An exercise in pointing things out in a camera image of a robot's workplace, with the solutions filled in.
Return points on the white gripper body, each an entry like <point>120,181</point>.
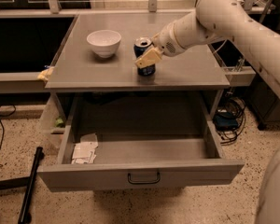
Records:
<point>164,42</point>

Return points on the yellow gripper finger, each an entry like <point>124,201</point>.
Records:
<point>150,56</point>

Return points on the blue pepsi can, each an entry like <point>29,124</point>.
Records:
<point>139,47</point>

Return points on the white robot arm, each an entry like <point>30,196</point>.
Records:
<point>226,19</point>

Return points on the grey counter cabinet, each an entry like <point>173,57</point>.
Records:
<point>78,69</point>

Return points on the grey open top drawer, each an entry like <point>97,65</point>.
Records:
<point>166,132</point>

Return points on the white ceramic bowl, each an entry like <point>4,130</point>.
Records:
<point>104,43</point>

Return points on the white paper packets pile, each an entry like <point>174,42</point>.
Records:
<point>84,151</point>

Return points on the clear plastic bin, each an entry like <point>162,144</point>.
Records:
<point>52,121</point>

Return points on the black pole stand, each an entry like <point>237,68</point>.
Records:
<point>29,183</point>

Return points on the tangled black cables box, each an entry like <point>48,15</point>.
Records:
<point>229,119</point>

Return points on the black metal drawer handle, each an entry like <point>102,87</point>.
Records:
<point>143,178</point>

